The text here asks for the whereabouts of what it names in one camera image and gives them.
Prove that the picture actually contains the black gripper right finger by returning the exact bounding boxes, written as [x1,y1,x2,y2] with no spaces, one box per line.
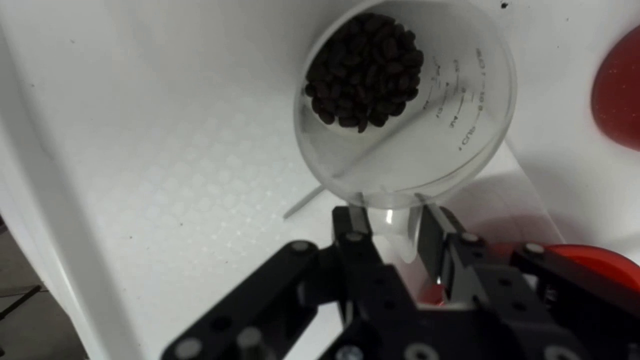
[419,203,640,360]

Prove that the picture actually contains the clear plastic measuring jar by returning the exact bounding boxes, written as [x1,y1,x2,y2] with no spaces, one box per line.
[293,0,520,210]

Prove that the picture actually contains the dark coffee beans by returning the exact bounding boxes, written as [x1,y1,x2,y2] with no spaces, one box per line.
[302,10,427,134]

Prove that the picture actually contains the red bowl with spoon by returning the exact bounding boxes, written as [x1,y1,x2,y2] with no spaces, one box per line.
[589,25,640,154]

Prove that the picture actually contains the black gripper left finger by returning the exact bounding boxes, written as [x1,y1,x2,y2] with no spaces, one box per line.
[159,205,420,360]

